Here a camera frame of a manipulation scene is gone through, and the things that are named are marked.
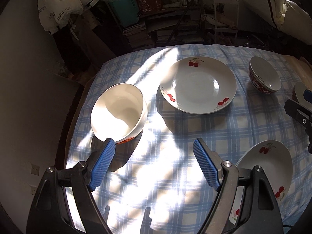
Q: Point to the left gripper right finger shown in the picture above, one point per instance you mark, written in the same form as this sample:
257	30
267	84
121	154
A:
209	162

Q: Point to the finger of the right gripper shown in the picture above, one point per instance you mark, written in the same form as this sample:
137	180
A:
298	112
307	94

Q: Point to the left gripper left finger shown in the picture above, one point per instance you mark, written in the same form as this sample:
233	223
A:
101	156

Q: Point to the white cherry plate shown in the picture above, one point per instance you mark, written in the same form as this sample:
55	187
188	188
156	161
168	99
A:
275	159
199	85

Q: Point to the small red patterned bowl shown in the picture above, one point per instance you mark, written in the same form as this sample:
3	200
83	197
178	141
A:
263	76

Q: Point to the large white bowl orange label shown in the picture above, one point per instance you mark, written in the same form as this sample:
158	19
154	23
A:
119	113

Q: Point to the blue plaid tablecloth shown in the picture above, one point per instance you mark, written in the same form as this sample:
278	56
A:
154	184

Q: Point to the white utility cart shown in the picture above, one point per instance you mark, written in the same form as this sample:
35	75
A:
226	16

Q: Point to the stack of books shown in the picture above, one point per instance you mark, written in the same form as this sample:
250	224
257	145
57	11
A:
138	36

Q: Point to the black tripod pole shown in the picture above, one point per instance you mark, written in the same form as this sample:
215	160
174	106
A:
186	9

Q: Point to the teal box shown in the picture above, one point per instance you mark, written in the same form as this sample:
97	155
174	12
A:
127	11

